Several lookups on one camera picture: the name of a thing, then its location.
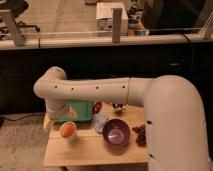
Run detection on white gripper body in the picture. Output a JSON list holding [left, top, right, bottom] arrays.
[[43, 100, 78, 129]]

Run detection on orange apple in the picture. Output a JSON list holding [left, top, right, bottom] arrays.
[[61, 123, 76, 138]]

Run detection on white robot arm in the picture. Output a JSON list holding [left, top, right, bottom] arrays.
[[33, 67, 210, 171]]

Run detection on white paper cup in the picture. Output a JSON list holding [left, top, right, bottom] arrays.
[[60, 122, 77, 142]]

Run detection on small metal cup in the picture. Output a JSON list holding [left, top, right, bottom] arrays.
[[112, 103, 125, 113]]

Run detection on green plastic tray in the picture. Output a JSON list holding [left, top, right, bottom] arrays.
[[56, 100, 93, 124]]

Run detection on purple bowl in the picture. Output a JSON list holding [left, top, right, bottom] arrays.
[[102, 119, 131, 147]]

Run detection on bunch of dark grapes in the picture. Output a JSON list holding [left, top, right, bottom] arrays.
[[132, 124, 146, 146]]

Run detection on white cardboard box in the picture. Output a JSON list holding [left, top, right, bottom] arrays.
[[96, 2, 128, 36]]

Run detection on red handled scissors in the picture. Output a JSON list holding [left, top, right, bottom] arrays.
[[93, 102, 102, 114]]

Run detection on wooden post left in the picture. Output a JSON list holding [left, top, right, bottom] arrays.
[[0, 9, 25, 46]]

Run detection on wooden post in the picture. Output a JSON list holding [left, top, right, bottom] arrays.
[[0, 9, 25, 46], [112, 8, 122, 43]]

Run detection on wooden post centre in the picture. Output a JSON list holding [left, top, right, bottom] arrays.
[[112, 8, 122, 43]]

